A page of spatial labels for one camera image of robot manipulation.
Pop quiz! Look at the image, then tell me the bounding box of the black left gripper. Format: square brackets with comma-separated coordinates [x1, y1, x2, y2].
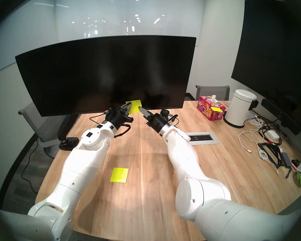
[108, 102, 134, 130]

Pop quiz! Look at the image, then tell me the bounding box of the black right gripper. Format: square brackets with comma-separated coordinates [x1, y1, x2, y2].
[138, 106, 170, 135]

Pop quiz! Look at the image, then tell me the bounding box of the single yellow sticky note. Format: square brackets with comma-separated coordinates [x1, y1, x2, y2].
[125, 100, 142, 114]

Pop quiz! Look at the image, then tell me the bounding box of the yellow sticky note pad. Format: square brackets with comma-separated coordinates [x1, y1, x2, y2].
[110, 167, 129, 183]

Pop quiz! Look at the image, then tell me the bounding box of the curved black computer monitor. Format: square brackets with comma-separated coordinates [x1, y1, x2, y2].
[15, 35, 197, 117]

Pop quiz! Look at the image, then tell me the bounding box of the red floral tissue box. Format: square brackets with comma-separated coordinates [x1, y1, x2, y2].
[196, 95, 226, 121]

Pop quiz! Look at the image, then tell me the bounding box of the grey mesh office chair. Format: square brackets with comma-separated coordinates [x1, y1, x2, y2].
[18, 102, 73, 157]
[195, 85, 230, 101]

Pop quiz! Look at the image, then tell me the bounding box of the grey table power socket panel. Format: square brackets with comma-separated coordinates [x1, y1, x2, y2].
[187, 132, 220, 145]

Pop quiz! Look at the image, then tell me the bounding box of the white cylindrical pedal bin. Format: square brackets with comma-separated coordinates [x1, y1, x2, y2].
[223, 89, 259, 129]

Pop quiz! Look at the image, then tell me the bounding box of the black triangular folding stand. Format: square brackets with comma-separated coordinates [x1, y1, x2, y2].
[257, 142, 285, 169]

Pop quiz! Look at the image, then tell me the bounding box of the black video sound bar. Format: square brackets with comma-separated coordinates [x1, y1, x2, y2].
[261, 98, 301, 135]

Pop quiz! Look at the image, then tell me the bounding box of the grey adapter dongle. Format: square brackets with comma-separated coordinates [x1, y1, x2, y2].
[281, 153, 292, 168]

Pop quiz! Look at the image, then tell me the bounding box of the frosted glass wall board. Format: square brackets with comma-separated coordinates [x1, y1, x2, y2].
[55, 0, 203, 46]

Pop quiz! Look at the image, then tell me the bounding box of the white charging cable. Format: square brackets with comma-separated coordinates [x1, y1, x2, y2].
[238, 130, 260, 153]
[258, 143, 279, 175]
[248, 117, 265, 130]

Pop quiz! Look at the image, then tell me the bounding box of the black power cable bundle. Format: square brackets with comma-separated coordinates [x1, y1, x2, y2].
[258, 114, 283, 146]

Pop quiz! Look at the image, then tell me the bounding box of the black floor cable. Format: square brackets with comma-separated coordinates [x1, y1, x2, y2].
[21, 140, 40, 193]

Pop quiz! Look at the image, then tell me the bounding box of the large black wall television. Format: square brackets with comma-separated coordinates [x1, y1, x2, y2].
[231, 0, 301, 133]

